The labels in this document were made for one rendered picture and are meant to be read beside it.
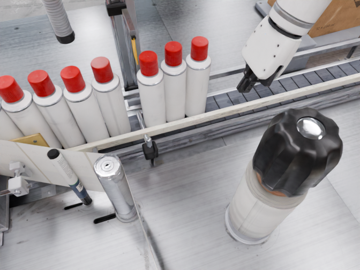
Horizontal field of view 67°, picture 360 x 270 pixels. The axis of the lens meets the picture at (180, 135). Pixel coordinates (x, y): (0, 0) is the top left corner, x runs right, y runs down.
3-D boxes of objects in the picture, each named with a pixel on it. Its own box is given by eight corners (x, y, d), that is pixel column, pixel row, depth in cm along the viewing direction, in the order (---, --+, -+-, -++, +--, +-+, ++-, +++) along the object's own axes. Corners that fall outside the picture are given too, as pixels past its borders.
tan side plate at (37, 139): (7, 172, 56) (-19, 149, 48) (7, 169, 56) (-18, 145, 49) (57, 159, 58) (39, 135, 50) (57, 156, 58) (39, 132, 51)
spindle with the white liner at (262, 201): (237, 252, 49) (297, 178, 24) (217, 205, 54) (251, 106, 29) (280, 235, 50) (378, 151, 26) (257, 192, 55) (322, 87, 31)
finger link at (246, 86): (251, 68, 60) (237, 90, 65) (258, 78, 59) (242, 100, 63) (262, 69, 62) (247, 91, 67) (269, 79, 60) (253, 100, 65)
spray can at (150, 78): (149, 137, 63) (139, 69, 46) (141, 121, 65) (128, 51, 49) (170, 129, 64) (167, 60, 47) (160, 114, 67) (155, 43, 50)
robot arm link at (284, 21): (267, -6, 52) (259, 9, 54) (292, 20, 47) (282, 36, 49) (297, 1, 56) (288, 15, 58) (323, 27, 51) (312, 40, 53)
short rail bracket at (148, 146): (148, 174, 63) (143, 146, 53) (145, 163, 65) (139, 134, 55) (162, 170, 64) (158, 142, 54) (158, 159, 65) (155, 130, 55)
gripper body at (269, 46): (261, 4, 54) (234, 51, 62) (289, 35, 48) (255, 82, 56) (288, 10, 57) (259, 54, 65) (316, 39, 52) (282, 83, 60)
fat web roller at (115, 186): (118, 226, 51) (92, 184, 36) (113, 204, 54) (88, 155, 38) (141, 218, 52) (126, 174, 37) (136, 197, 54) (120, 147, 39)
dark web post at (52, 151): (83, 207, 53) (46, 159, 38) (82, 199, 54) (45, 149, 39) (92, 204, 54) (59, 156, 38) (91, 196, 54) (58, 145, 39)
